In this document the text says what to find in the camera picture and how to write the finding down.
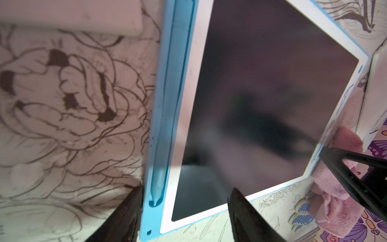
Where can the white drawing tablet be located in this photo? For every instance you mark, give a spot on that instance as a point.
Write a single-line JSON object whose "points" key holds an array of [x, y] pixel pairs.
{"points": [[374, 108], [105, 16]]}

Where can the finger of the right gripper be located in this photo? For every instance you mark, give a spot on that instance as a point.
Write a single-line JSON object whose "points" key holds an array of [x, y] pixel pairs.
{"points": [[370, 191]]}

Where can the blue stylus in tablet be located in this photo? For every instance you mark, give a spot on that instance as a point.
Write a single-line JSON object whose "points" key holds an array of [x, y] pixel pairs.
{"points": [[178, 42]]}

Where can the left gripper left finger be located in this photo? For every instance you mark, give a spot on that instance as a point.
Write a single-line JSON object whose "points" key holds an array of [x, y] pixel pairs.
{"points": [[124, 223]]}

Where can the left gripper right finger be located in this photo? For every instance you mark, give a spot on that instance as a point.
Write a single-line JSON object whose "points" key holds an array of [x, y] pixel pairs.
{"points": [[247, 224]]}

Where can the pink cloth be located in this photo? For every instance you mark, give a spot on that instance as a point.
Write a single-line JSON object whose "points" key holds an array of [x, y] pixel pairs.
{"points": [[331, 206]]}

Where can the blue-edged drawing tablet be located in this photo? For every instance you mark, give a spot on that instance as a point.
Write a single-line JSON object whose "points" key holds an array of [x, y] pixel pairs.
{"points": [[262, 83]]}

